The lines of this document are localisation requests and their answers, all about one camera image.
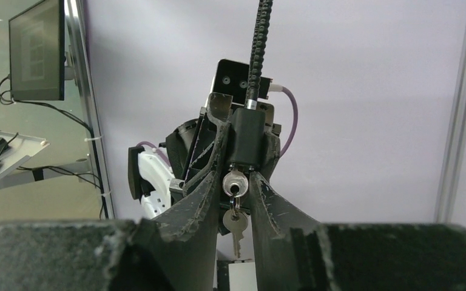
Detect black computer monitor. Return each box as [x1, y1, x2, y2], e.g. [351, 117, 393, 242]
[8, 0, 65, 101]

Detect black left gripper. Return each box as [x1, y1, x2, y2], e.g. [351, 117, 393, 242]
[168, 92, 282, 234]

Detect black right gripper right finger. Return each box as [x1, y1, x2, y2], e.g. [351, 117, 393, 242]
[249, 172, 466, 290]

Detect grey monitor desk shelf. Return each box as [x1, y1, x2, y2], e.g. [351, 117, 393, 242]
[0, 131, 93, 189]

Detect black cable lock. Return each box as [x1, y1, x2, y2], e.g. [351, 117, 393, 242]
[228, 0, 274, 170]

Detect small silver keys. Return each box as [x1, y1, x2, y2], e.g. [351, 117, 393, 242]
[222, 170, 249, 258]

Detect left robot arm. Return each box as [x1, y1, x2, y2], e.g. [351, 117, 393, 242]
[128, 93, 253, 234]

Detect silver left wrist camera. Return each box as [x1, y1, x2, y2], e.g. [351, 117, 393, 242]
[210, 59, 274, 105]

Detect aluminium frame post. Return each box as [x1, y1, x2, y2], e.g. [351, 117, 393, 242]
[434, 25, 466, 224]

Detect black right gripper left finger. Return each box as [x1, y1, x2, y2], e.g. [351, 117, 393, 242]
[0, 171, 220, 290]

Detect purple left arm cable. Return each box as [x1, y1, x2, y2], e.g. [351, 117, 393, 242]
[135, 83, 299, 170]

